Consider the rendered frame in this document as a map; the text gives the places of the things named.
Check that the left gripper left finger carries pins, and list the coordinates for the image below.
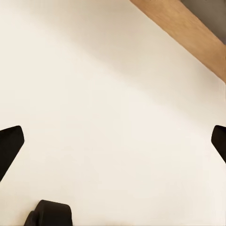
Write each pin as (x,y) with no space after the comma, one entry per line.
(11,142)

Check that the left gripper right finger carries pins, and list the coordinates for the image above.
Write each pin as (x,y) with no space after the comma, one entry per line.
(218,139)

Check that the cabinet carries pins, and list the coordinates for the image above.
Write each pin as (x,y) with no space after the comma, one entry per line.
(212,13)

